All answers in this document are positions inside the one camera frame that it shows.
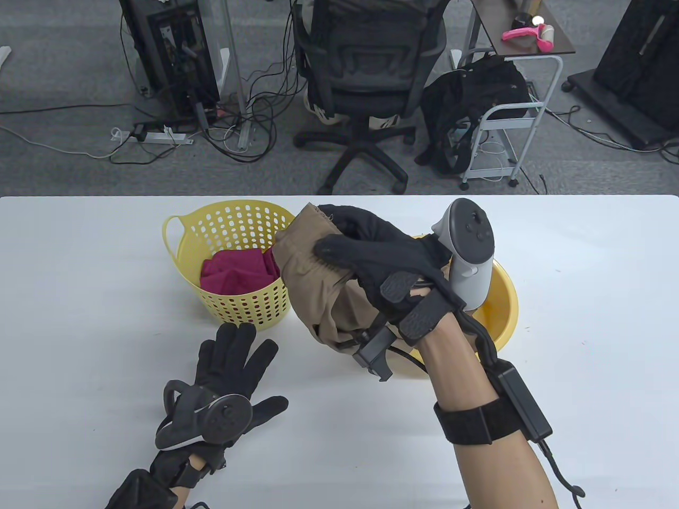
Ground black mesh office chair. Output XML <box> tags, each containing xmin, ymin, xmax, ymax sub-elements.
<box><xmin>293</xmin><ymin>0</ymin><xmax>449</xmax><ymax>196</ymax></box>

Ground grey desk leg post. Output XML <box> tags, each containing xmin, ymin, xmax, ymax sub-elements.
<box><xmin>219</xmin><ymin>0</ymin><xmax>251</xmax><ymax>150</ymax></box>

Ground yellow perforated plastic basket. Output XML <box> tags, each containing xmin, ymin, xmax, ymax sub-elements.
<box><xmin>162</xmin><ymin>200</ymin><xmax>298</xmax><ymax>325</ymax></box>

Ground black computer tower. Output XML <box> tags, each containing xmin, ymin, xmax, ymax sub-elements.
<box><xmin>119</xmin><ymin>0</ymin><xmax>221</xmax><ymax>126</ymax></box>

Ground black wrist strap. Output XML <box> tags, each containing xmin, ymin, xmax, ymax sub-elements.
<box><xmin>434</xmin><ymin>398</ymin><xmax>526</xmax><ymax>445</ymax></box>

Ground pink plastic tool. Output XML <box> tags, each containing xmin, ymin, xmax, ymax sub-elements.
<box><xmin>502</xmin><ymin>24</ymin><xmax>555</xmax><ymax>52</ymax></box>

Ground white cart with brown top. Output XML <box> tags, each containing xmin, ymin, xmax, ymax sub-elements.
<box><xmin>457</xmin><ymin>0</ymin><xmax>577</xmax><ymax>190</ymax></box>

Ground brown shorts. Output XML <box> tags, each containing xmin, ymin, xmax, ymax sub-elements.
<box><xmin>273</xmin><ymin>203</ymin><xmax>393</xmax><ymax>352</ymax></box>

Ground black looped cable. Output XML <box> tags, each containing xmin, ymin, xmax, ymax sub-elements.
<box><xmin>538</xmin><ymin>440</ymin><xmax>587</xmax><ymax>499</ymax></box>

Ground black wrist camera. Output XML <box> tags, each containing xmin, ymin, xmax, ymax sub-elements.
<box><xmin>352</xmin><ymin>326</ymin><xmax>396</xmax><ymax>382</ymax></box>

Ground person's right hand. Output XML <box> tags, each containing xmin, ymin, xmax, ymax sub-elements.
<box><xmin>314</xmin><ymin>204</ymin><xmax>467</xmax><ymax>346</ymax></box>

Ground black battery pack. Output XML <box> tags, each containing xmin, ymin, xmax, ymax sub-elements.
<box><xmin>488</xmin><ymin>359</ymin><xmax>553</xmax><ymax>442</ymax></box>

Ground white power strip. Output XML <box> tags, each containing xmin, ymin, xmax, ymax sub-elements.
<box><xmin>111</xmin><ymin>127</ymin><xmax>195</xmax><ymax>145</ymax></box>

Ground black forearm brace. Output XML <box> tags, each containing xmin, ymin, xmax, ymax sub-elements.
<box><xmin>103</xmin><ymin>469</ymin><xmax>178</xmax><ymax>509</ymax></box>

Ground black bag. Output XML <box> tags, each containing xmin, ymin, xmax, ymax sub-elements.
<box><xmin>415</xmin><ymin>53</ymin><xmax>531</xmax><ymax>175</ymax></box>

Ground black camera cable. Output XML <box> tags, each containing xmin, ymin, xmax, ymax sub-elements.
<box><xmin>390</xmin><ymin>346</ymin><xmax>431</xmax><ymax>367</ymax></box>

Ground bundle of black cables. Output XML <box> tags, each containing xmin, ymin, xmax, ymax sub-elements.
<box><xmin>204</xmin><ymin>0</ymin><xmax>311</xmax><ymax>164</ymax></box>

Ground grey VR controller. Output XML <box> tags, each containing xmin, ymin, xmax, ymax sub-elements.
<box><xmin>155</xmin><ymin>380</ymin><xmax>254</xmax><ymax>451</ymax></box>
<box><xmin>431</xmin><ymin>198</ymin><xmax>495</xmax><ymax>312</ymax></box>

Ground person's left hand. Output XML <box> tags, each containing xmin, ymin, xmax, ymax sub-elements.
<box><xmin>151</xmin><ymin>322</ymin><xmax>290</xmax><ymax>487</ymax></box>

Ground person's left forearm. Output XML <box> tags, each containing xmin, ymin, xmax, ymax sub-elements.
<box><xmin>103</xmin><ymin>459</ymin><xmax>213</xmax><ymax>509</ymax></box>

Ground yellow plastic basin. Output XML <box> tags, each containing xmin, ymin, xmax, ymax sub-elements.
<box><xmin>390</xmin><ymin>258</ymin><xmax>519</xmax><ymax>379</ymax></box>

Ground black wheeled cabinet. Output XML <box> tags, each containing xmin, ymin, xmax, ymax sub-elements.
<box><xmin>562</xmin><ymin>0</ymin><xmax>679</xmax><ymax>151</ymax></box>

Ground magenta shorts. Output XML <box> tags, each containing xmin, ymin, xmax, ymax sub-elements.
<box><xmin>200</xmin><ymin>249</ymin><xmax>281</xmax><ymax>294</ymax></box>

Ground white floor cable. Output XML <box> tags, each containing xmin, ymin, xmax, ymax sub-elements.
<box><xmin>0</xmin><ymin>125</ymin><xmax>115</xmax><ymax>159</ymax></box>

